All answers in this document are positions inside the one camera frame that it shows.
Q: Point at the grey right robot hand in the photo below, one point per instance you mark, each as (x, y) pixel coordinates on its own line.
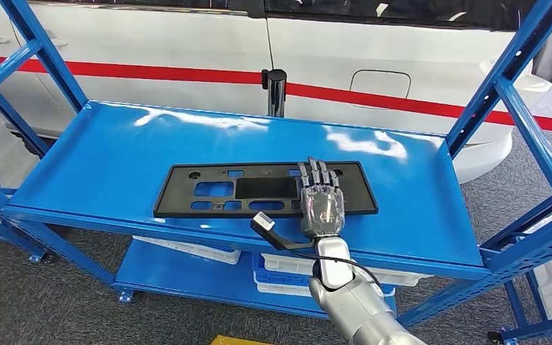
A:
(323, 209)

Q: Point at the black plastic plate bracket part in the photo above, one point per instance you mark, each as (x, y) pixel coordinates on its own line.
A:
(173, 190)

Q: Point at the blue plastic crate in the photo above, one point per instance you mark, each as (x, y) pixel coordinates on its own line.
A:
(276, 280)

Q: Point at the chrome stanchion with black cap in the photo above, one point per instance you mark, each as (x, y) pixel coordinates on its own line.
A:
(276, 95)

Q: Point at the red barrier belt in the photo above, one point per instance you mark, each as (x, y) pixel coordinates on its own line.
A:
(423, 107)
(114, 71)

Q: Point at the white car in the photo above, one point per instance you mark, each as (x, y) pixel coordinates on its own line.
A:
(161, 38)

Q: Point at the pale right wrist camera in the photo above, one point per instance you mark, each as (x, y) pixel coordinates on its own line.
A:
(264, 221)

